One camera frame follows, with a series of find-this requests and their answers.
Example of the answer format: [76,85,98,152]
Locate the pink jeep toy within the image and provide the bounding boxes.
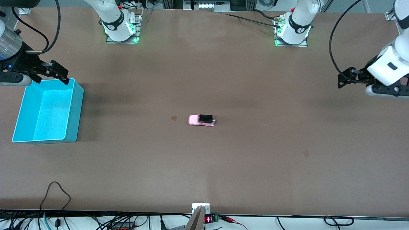
[188,114,217,127]

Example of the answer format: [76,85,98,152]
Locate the turquoise plastic bin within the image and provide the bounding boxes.
[12,78,84,144]

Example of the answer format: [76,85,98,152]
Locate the black box with lit display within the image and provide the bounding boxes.
[183,0,231,12]

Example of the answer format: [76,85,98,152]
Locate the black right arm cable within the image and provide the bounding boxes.
[43,0,61,53]
[12,6,50,53]

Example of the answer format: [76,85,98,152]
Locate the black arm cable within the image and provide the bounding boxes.
[43,0,61,53]
[12,6,50,53]
[329,0,363,77]

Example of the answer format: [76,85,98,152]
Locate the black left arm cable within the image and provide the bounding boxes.
[329,0,363,77]

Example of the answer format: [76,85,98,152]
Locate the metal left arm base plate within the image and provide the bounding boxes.
[273,15,309,48]

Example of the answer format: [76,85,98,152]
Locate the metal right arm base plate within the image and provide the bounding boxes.
[105,9,143,44]

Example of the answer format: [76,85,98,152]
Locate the black cable across table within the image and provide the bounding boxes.
[252,9,285,21]
[220,12,282,28]

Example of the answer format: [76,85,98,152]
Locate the thin black looped cable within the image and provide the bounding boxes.
[39,181,71,230]

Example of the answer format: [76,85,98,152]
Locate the black coiled cable loop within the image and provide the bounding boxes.
[324,216,354,226]

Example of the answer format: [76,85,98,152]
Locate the red clip lead wires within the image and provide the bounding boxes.
[220,216,248,230]

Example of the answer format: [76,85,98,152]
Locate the silver camera mount plate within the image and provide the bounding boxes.
[192,203,210,214]

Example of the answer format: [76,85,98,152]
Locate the grey metal mount bar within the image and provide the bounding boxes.
[184,206,205,230]

